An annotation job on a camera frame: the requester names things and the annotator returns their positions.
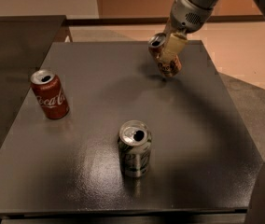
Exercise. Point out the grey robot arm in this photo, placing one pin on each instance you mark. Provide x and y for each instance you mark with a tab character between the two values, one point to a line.
230	8

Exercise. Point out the orange soda can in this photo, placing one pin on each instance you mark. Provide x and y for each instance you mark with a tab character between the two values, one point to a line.
168	65

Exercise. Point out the green and silver can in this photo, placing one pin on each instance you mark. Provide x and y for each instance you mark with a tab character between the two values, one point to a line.
134	143

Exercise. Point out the red Coca-Cola can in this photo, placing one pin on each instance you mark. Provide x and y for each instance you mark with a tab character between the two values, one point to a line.
49	93

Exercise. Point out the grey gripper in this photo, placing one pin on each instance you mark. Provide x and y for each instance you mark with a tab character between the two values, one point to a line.
187	16

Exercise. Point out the dark side table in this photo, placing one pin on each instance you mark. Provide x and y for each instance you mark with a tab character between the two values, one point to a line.
24	44

